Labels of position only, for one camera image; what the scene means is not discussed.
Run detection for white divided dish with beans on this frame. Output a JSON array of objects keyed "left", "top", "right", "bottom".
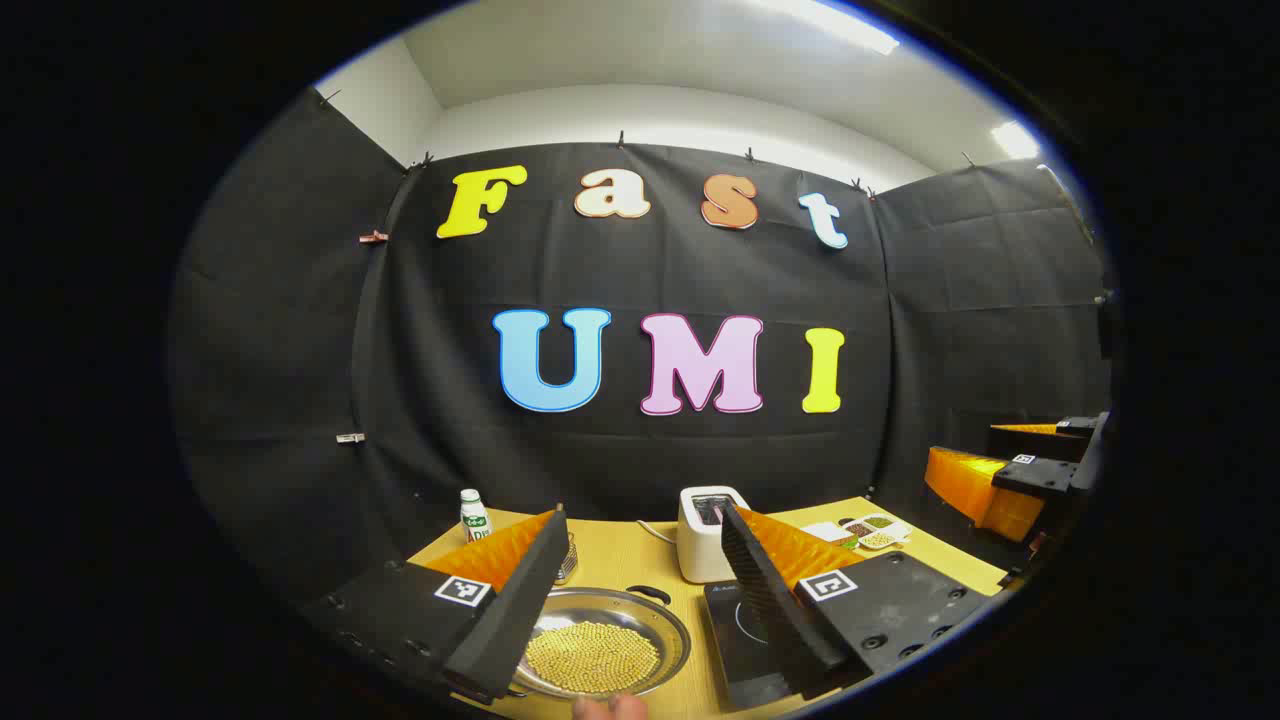
[{"left": 840, "top": 513, "right": 913, "bottom": 552}]

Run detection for ceiling light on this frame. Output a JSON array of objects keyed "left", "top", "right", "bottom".
[
  {"left": 765, "top": 0, "right": 901, "bottom": 57},
  {"left": 991, "top": 120, "right": 1042, "bottom": 160}
]

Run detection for black backdrop cloth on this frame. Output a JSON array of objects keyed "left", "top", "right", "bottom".
[{"left": 168, "top": 88, "right": 1113, "bottom": 611}]

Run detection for white drink bottle green label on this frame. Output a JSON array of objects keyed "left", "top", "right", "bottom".
[{"left": 459, "top": 489, "right": 493, "bottom": 544}]

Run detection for black induction cooktop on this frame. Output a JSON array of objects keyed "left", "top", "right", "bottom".
[{"left": 703, "top": 580, "right": 801, "bottom": 713}]

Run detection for white toaster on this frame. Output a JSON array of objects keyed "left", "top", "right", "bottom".
[{"left": 677, "top": 486, "right": 751, "bottom": 585}]

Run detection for pile of soybeans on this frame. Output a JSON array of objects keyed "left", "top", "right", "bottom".
[{"left": 524, "top": 621, "right": 662, "bottom": 695}]

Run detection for stainless steel pot black handles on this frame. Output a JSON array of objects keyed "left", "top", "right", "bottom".
[{"left": 510, "top": 585, "right": 693, "bottom": 701}]

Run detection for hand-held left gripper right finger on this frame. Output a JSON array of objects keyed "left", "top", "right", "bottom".
[{"left": 720, "top": 503, "right": 991, "bottom": 701}]

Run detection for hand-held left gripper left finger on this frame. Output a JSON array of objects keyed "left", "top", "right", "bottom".
[{"left": 300, "top": 505, "right": 571, "bottom": 706}]

